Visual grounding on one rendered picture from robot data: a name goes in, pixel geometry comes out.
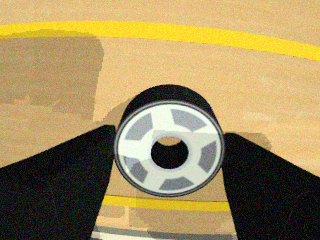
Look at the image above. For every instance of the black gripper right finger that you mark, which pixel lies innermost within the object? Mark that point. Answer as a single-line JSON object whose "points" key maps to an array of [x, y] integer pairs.
{"points": [[270, 198]]}

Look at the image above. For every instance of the yellow tape strip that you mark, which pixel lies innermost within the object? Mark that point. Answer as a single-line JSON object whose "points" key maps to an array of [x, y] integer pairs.
{"points": [[140, 30]]}

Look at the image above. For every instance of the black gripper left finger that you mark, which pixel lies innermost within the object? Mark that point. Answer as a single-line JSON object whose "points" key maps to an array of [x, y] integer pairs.
{"points": [[56, 194]]}

